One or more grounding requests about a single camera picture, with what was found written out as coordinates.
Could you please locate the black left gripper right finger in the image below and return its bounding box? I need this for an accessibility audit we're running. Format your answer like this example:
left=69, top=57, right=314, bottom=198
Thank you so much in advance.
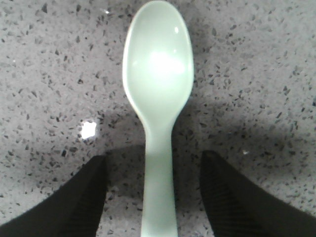
left=199, top=151, right=316, bottom=237

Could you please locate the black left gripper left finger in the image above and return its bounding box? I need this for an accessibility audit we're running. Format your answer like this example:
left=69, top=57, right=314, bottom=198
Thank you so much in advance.
left=0, top=156, right=107, bottom=237

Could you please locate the pale green plastic spoon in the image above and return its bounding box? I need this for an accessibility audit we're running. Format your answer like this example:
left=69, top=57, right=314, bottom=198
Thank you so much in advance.
left=122, top=0, right=194, bottom=237

